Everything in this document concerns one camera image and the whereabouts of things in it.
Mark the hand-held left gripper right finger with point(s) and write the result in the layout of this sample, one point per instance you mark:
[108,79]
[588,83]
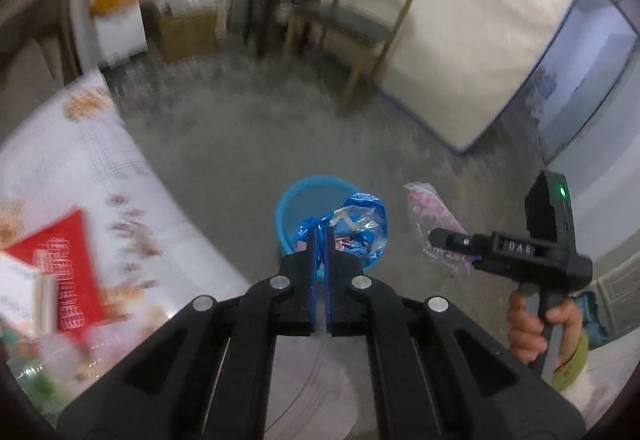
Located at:
[330,270]

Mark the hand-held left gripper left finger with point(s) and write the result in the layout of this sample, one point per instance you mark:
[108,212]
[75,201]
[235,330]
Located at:
[312,270]

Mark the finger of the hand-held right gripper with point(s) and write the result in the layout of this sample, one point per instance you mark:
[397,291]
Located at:
[450,240]

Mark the pink clear plastic bag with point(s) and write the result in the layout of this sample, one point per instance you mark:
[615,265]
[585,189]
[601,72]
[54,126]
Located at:
[430,212]

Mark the blue plastic wrapper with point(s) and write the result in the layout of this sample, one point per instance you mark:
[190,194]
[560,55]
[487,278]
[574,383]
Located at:
[367,220]

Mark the blue plastic trash bin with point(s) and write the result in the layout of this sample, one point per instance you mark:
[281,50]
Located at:
[310,197]

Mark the green label plastic bottle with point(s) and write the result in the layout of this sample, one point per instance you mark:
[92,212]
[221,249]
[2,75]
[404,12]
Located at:
[40,385]

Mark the person's right hand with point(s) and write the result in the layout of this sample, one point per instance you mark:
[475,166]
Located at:
[522,330]

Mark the teal cloth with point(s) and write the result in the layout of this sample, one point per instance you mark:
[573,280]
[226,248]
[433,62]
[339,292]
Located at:
[592,320]

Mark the glass sliding door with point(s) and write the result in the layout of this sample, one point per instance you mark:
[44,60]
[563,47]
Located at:
[590,70]

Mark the white mattress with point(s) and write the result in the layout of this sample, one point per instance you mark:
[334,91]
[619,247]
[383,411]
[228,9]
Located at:
[475,20]

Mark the wooden chair dark seat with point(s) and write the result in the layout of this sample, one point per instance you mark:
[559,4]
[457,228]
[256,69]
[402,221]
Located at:
[345,18]

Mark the red envelope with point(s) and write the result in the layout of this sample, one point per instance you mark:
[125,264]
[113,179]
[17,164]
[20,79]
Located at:
[60,245]

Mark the cardboard box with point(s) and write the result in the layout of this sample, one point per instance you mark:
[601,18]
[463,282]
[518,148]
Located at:
[187,33]

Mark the white yellow box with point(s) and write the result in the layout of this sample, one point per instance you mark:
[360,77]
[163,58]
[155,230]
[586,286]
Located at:
[20,290]

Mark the white cabinet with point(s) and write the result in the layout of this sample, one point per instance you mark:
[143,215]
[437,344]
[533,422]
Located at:
[117,38]

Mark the grey shelf table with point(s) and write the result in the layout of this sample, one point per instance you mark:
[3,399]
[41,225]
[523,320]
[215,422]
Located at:
[80,20]

